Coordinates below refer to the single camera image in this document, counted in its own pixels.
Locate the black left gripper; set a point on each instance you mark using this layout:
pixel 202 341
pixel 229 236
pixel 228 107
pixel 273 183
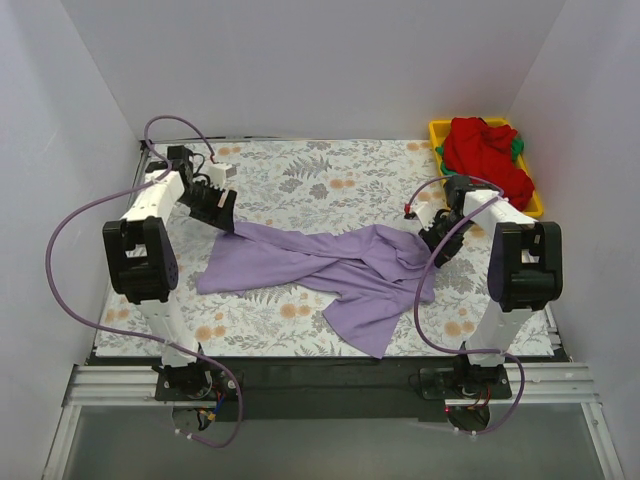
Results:
pixel 208 203

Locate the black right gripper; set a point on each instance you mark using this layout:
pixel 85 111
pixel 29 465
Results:
pixel 440 238

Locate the purple t shirt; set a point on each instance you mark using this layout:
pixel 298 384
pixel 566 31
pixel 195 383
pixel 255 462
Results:
pixel 377 273

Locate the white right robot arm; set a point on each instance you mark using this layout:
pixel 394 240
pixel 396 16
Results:
pixel 525 273

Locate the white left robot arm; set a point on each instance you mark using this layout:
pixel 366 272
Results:
pixel 144 268

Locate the red t shirt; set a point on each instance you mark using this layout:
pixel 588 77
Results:
pixel 474 148

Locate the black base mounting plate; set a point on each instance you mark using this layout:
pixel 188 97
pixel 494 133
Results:
pixel 345 388

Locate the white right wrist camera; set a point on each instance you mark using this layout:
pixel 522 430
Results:
pixel 422 213

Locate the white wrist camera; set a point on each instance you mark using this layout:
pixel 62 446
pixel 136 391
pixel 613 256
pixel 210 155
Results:
pixel 422 213
pixel 219 173

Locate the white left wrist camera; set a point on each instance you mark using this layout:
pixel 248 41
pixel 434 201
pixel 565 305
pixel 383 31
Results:
pixel 219 173

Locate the aluminium frame rail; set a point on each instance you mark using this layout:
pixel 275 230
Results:
pixel 135 386

